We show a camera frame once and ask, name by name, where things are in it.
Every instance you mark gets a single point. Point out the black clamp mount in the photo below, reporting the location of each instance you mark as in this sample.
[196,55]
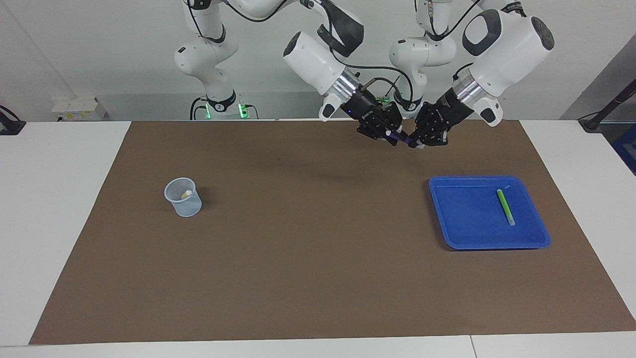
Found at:
[10,127]

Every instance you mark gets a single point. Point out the blue crate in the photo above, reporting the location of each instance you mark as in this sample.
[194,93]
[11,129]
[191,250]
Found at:
[627,149]

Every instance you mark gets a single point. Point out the light blue mesh cup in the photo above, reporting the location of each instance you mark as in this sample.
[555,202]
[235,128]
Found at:
[186,209]

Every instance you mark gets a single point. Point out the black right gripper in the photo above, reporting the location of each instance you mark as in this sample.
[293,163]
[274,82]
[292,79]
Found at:
[375,114]

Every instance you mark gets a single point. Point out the white power socket box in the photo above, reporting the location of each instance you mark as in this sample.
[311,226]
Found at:
[77,108]

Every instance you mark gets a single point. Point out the yellow highlighter pen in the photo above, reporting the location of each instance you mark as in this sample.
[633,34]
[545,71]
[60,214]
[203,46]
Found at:
[186,195]

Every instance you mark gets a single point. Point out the blue plastic tray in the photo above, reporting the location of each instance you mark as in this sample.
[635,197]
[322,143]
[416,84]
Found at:
[467,223]

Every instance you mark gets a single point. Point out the green highlighter pen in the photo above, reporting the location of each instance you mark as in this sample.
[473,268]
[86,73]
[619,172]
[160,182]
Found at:
[505,206]

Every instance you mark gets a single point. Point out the purple highlighter pen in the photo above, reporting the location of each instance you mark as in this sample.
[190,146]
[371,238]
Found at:
[401,138]

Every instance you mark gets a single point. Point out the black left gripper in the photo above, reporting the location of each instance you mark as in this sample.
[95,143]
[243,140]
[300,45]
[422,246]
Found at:
[442,117]

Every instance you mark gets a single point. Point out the black stand pole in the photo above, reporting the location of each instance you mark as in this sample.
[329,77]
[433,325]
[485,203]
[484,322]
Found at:
[608,107]

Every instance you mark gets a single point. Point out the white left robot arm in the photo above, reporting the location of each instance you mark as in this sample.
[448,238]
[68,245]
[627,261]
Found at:
[507,49]

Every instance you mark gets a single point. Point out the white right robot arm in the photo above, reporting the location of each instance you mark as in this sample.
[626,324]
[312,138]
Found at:
[318,59]

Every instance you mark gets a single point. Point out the brown table mat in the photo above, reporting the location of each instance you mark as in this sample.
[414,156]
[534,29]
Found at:
[318,258]

